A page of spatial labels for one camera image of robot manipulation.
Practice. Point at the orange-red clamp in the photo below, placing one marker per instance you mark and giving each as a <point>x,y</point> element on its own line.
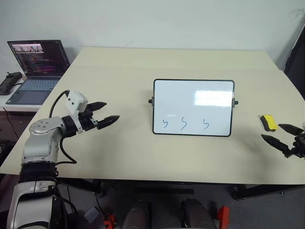
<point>109,220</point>
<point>224,217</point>

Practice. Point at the small black-framed whiteboard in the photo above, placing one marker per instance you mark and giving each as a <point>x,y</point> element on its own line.
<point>190,107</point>

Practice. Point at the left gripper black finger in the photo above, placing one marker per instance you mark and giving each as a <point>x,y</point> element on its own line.
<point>107,122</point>
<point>97,106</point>

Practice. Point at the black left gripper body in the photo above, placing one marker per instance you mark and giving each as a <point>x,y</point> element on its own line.
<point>87,122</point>

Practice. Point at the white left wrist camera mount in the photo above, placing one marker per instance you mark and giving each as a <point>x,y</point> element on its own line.
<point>75,100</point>

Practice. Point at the open grey laptop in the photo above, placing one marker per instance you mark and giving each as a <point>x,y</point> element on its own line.
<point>38,64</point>

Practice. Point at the translucent grey block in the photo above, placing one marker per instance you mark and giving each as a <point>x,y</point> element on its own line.
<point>92,214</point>

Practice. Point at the black table frame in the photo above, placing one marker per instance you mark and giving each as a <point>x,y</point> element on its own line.
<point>262,189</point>

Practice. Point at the yellow and black eraser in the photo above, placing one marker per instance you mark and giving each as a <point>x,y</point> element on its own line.
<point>269,121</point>

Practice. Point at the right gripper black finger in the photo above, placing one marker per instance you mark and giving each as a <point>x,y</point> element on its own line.
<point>291,129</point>
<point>276,143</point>

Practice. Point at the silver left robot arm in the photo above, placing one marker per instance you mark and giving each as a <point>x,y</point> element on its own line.
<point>40,143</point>

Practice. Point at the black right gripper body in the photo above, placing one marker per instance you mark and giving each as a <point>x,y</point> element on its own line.
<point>300,148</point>

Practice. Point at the white side table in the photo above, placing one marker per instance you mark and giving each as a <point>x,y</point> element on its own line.
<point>14,107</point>

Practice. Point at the dark rounded shape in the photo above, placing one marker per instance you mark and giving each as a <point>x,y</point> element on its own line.
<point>197,214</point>
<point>135,214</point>

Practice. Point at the black cloth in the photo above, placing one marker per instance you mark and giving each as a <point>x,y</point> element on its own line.
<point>296,69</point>

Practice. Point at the black pouch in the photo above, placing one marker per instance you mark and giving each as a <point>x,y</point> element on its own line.
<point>9,82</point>

